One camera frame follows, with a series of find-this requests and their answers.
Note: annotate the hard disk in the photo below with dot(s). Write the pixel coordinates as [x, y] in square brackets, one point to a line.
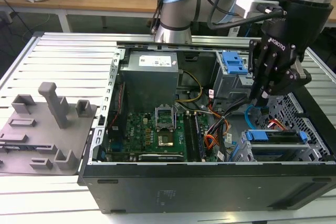
[278, 135]

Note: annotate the black RAM stick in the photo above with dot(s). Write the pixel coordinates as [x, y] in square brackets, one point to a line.
[198, 137]

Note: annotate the blue drive cage latch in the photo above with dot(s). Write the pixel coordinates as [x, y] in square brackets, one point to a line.
[233, 64]

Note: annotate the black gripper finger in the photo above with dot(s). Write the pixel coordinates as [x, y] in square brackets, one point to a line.
[262, 72]
[291, 81]

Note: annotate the gray power supply unit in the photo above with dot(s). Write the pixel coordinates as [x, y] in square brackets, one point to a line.
[149, 79]

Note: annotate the green motherboard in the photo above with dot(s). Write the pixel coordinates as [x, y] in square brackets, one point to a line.
[141, 134]

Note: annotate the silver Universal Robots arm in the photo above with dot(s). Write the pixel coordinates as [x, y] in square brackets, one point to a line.
[178, 11]

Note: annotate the gray parts rack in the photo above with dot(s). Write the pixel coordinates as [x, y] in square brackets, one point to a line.
[39, 140]

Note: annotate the gray optical drive cage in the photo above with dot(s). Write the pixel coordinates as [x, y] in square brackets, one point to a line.
[228, 85]

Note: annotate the black open PC case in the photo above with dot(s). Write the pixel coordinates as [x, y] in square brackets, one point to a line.
[210, 192]

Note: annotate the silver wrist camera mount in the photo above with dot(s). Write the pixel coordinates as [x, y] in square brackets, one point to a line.
[249, 5]

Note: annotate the CPU socket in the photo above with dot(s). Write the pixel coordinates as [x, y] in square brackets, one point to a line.
[165, 140]

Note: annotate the gray metal disk bay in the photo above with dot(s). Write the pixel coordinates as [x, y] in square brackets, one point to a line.
[315, 153]

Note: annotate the black graphics card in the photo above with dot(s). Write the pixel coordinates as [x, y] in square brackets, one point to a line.
[160, 157]

